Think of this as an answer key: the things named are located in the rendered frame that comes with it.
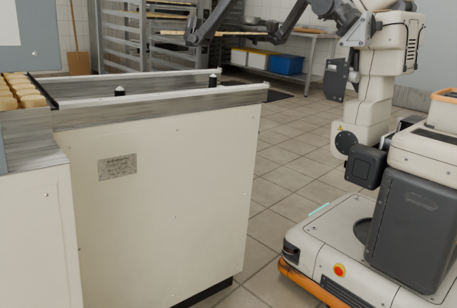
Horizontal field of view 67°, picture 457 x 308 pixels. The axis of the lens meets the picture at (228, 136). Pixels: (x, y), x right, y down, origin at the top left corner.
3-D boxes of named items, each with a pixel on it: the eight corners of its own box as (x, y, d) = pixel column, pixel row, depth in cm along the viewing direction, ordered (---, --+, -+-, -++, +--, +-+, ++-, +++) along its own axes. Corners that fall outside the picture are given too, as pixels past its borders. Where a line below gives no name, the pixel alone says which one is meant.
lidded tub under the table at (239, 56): (228, 62, 604) (230, 47, 595) (246, 61, 636) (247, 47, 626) (245, 66, 580) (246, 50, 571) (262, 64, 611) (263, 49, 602)
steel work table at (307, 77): (214, 74, 615) (217, 16, 581) (241, 71, 666) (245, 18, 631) (307, 98, 498) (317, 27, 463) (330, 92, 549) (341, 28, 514)
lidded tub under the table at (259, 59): (246, 66, 579) (247, 50, 569) (262, 64, 611) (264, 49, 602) (264, 70, 555) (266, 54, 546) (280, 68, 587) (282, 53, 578)
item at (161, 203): (74, 377, 110) (42, 109, 79) (50, 304, 135) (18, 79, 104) (242, 286, 152) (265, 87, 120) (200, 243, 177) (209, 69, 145)
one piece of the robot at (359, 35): (370, 46, 117) (373, 11, 114) (364, 46, 114) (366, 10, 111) (343, 47, 124) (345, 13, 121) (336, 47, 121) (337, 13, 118)
